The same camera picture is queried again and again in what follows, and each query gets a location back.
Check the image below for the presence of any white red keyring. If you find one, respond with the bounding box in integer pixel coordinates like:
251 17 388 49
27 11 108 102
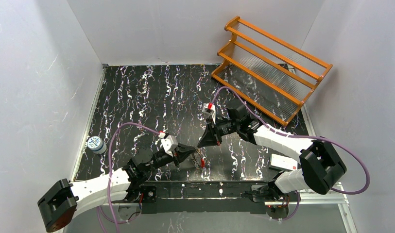
191 150 205 169

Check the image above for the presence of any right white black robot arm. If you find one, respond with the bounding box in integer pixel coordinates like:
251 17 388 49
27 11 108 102
197 103 347 200

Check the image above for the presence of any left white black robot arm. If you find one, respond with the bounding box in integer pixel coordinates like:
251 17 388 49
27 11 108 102
37 144 197 233

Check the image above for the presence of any white box with red mark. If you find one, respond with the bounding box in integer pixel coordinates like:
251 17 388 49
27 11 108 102
269 154 298 171

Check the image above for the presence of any small blue white jar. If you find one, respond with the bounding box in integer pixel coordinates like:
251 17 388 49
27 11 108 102
86 136 107 155

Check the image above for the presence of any orange wooden rack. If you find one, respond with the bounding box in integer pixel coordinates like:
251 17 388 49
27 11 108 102
211 16 333 126

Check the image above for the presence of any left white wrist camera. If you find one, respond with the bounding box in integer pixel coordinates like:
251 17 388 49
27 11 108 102
158 131 178 157

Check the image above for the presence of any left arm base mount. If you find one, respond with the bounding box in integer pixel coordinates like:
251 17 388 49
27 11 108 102
122 185 157 204

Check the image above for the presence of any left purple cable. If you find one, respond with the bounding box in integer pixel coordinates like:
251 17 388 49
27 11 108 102
97 122 162 233

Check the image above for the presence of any purple cable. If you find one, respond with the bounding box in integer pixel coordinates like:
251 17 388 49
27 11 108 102
210 86 371 221
97 122 162 233

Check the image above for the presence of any aluminium frame rail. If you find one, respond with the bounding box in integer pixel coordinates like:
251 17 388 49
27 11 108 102
57 182 350 206

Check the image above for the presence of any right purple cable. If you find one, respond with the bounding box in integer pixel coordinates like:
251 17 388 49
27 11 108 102
210 86 371 221

